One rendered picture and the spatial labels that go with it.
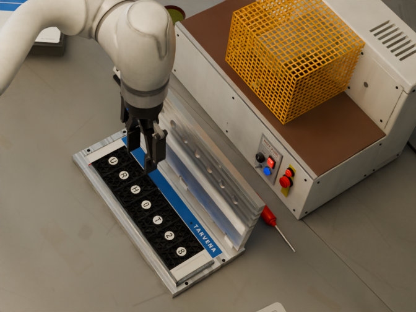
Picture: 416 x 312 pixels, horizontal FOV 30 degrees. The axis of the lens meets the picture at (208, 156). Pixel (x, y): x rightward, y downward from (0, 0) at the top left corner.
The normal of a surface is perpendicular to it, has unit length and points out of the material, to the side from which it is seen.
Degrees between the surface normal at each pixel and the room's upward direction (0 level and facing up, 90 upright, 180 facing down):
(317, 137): 0
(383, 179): 0
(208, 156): 79
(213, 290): 0
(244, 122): 90
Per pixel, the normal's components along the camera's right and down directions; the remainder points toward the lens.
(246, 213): -0.77, 0.33
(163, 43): 0.68, 0.50
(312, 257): 0.09, -0.54
